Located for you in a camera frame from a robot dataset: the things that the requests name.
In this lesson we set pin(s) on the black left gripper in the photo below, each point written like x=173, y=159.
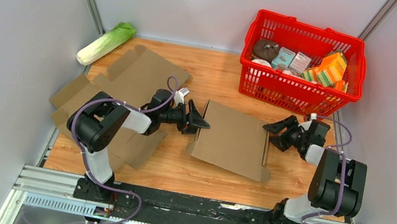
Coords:
x=198, y=122

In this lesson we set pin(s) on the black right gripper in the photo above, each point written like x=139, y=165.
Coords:
x=275, y=127

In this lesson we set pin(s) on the brown cardboard box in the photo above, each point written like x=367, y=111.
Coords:
x=235, y=141

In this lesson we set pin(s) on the cardboard sheet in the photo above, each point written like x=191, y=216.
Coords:
x=133, y=78

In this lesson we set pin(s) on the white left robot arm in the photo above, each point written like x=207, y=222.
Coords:
x=98, y=121

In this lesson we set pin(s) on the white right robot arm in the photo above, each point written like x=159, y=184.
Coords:
x=338, y=183

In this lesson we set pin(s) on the pink white packet box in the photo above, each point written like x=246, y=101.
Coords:
x=299, y=63

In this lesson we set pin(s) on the teal packet box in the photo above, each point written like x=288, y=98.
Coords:
x=283, y=59

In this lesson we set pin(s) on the orange yellow striped box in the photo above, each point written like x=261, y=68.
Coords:
x=330, y=72

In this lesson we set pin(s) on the red plastic basket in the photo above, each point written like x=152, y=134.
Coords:
x=287, y=89

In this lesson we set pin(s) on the brown round container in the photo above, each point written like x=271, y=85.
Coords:
x=265, y=49

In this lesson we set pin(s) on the napa cabbage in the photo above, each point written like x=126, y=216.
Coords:
x=100, y=47

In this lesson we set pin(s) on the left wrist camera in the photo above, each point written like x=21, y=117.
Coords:
x=180, y=96

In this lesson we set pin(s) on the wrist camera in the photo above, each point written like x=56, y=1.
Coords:
x=180, y=96
x=308, y=121

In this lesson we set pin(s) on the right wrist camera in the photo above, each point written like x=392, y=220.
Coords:
x=308, y=121

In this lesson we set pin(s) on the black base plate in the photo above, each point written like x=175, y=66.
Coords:
x=156, y=206

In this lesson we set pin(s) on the aluminium frame rail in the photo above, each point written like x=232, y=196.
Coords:
x=53, y=190

